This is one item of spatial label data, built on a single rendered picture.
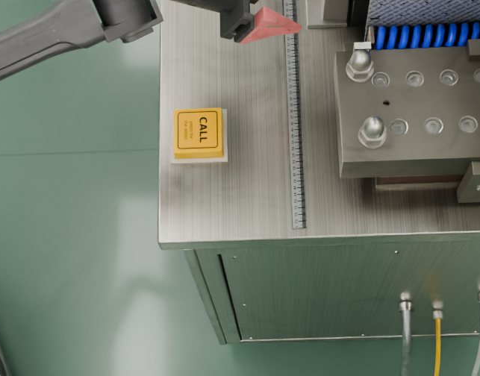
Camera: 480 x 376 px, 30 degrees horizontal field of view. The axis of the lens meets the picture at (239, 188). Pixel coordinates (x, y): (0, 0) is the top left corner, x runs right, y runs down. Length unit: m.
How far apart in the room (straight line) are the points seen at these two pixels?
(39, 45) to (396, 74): 0.46
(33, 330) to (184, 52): 1.04
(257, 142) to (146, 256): 0.95
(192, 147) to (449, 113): 0.36
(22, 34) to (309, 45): 0.48
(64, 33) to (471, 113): 0.52
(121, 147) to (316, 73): 1.05
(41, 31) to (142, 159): 1.25
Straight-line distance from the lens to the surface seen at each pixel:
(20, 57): 1.08
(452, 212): 1.29
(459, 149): 1.19
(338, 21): 1.39
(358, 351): 2.15
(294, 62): 1.37
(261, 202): 1.28
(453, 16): 1.26
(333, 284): 1.54
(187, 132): 1.30
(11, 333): 2.24
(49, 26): 1.08
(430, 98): 1.21
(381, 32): 1.23
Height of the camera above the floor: 2.11
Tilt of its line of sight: 70 degrees down
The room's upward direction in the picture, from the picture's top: 8 degrees counter-clockwise
